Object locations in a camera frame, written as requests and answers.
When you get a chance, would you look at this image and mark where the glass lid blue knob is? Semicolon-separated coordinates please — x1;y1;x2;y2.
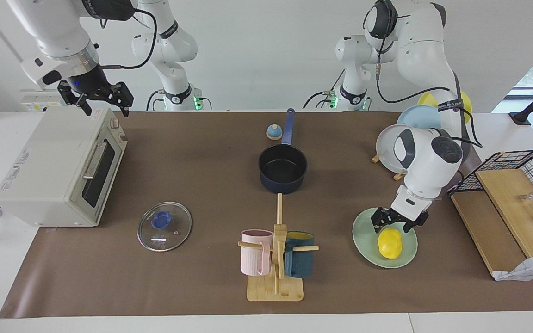
137;202;192;252

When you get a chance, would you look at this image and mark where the dark blue saucepan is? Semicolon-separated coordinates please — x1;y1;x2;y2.
258;108;309;195

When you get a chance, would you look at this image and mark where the mint green plate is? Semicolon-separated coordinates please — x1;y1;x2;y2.
352;207;418;269

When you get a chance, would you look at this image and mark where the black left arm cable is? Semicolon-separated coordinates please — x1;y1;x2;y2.
375;16;483;148

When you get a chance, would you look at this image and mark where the white power strip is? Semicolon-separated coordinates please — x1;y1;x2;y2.
20;89;71;112

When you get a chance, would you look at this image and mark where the dark teal mug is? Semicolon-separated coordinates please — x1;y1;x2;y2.
284;231;316;279

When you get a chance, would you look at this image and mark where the black base cable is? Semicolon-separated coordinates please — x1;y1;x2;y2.
304;69;347;110
146;90;165;111

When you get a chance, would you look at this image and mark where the brown table mat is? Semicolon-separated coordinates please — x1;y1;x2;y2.
0;111;533;319

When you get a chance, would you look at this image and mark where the yellow lemon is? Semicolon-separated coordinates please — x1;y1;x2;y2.
378;228;403;259

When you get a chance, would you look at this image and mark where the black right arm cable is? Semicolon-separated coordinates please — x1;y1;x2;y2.
100;7;159;70

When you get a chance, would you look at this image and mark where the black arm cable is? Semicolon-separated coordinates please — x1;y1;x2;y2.
100;7;159;70
375;16;483;148

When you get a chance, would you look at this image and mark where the light blue plate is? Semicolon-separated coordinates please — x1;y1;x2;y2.
397;105;443;130

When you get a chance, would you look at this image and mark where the wooden mug rack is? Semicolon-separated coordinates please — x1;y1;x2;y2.
238;193;319;302

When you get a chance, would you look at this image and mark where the wooden plate rack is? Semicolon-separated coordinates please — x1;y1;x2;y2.
372;152;408;181

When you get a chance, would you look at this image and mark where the pink ribbed mug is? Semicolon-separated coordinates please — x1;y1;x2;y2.
240;229;274;277

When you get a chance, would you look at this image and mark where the white patterned cloth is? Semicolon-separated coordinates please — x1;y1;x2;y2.
493;251;533;282

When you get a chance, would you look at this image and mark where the yellow plate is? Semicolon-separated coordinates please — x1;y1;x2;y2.
417;90;472;124

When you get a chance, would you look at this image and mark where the beige toaster oven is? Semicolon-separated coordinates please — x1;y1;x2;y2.
0;106;128;228

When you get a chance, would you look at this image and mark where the wooden shelf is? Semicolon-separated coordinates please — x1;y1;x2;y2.
449;169;533;278

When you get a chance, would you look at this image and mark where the grey plate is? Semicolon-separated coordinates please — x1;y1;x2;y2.
376;124;416;174

